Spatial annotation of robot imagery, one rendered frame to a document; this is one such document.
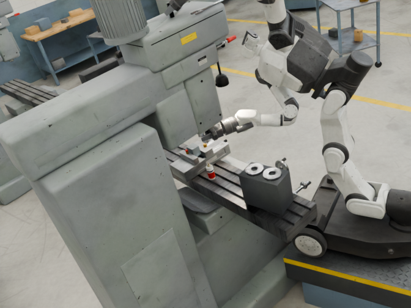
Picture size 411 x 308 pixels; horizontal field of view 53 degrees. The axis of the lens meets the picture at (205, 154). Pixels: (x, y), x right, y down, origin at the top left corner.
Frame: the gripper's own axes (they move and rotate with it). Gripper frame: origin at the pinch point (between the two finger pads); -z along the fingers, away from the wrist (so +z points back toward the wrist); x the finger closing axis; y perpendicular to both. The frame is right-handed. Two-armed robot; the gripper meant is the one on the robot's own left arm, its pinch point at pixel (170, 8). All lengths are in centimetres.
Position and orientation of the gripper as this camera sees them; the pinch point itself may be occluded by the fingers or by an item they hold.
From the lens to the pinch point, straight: 200.0
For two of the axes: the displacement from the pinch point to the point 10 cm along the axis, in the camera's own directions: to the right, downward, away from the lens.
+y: -6.9, -6.4, -3.4
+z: 7.1, -5.2, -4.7
